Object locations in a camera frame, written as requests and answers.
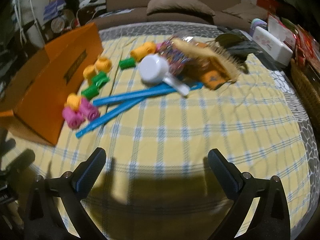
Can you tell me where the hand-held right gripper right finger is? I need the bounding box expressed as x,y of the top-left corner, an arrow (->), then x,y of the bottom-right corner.
207,149 -> 292,240

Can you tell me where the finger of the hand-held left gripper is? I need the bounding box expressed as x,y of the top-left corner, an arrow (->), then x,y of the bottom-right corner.
7,149 -> 35,174
0,138 -> 16,160

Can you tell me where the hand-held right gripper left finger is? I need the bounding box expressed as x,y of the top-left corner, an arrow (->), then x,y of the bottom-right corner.
24,147 -> 107,240

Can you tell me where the yellow hair roller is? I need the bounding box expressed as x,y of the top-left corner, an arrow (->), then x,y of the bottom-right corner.
130,42 -> 157,62
66,94 -> 82,109
96,57 -> 112,72
82,65 -> 98,80

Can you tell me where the green hair roller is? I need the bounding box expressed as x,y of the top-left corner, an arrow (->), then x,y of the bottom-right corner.
91,71 -> 110,87
80,85 -> 100,98
119,57 -> 137,70

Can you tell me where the orange cardboard box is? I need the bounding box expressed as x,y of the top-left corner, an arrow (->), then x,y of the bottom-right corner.
0,22 -> 103,146

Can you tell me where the thin wooden stick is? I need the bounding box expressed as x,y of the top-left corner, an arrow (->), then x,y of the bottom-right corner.
106,51 -> 125,114

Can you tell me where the beige spiral hairbrush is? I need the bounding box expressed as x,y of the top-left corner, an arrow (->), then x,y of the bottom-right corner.
172,39 -> 240,83

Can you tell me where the bag of colourful rubber bands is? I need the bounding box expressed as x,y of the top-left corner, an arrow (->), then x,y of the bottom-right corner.
157,36 -> 198,77

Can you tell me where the yellow plaid cloth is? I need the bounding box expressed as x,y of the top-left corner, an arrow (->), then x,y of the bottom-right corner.
0,34 -> 313,240

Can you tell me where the grey patterned blanket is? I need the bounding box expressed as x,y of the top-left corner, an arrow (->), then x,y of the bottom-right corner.
99,21 -> 320,180

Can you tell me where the round metal tin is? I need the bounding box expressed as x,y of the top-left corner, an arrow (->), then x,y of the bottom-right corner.
51,17 -> 66,32

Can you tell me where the white tissue box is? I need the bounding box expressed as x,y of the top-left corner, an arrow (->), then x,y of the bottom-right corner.
251,26 -> 293,65

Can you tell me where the pastel lidded container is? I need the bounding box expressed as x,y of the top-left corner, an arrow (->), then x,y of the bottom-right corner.
251,19 -> 268,30

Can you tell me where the small brown cushion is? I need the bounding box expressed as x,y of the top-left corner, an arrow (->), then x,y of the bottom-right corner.
222,1 -> 269,22

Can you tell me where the red box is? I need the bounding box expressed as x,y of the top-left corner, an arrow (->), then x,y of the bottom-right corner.
256,0 -> 278,13

